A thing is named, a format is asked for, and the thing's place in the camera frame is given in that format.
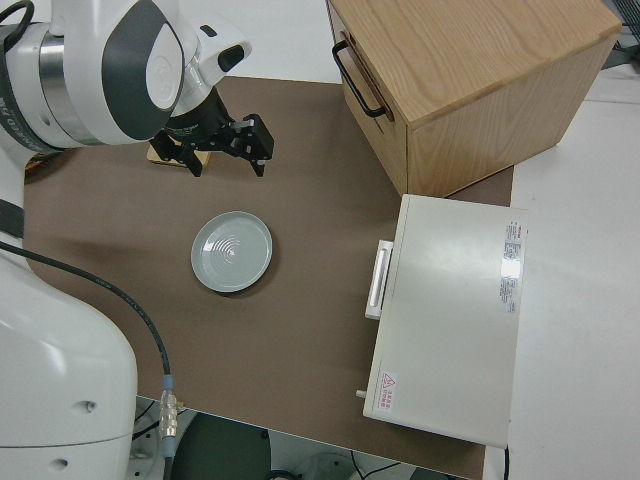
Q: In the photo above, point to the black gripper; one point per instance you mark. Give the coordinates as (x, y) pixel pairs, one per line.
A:
(197, 122)

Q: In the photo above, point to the gray plate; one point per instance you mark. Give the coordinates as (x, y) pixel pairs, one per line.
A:
(232, 252)

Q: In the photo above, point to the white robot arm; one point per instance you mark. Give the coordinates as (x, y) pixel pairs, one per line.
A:
(75, 375)

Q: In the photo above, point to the wooden mug tree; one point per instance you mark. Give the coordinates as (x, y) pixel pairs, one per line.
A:
(206, 161)

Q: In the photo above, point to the brown wicker basket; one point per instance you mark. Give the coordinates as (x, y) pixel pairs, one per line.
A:
(42, 164)

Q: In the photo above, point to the brown table mat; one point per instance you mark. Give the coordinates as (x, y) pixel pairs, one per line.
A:
(300, 325)

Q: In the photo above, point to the wooden drawer cabinet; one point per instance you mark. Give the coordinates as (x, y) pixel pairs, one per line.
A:
(475, 60)

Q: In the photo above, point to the white toaster oven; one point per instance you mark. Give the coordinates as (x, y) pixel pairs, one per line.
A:
(450, 320)

